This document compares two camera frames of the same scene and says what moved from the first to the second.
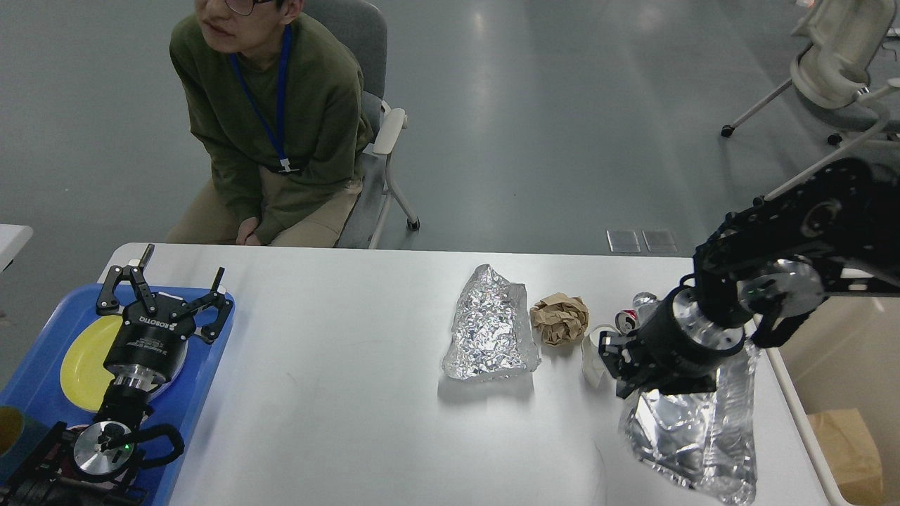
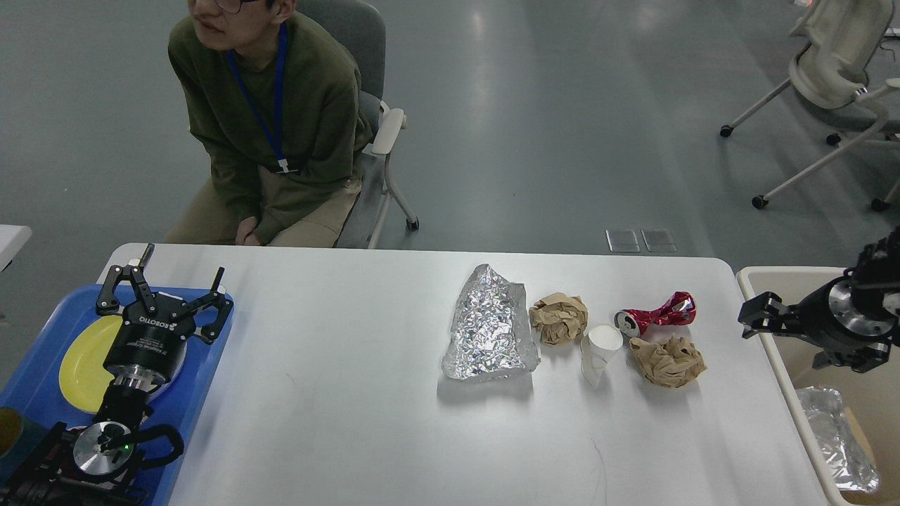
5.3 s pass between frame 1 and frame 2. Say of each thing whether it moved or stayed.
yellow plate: stayed
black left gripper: stayed
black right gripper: moved
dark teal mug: stayed
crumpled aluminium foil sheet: stayed
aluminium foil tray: moved
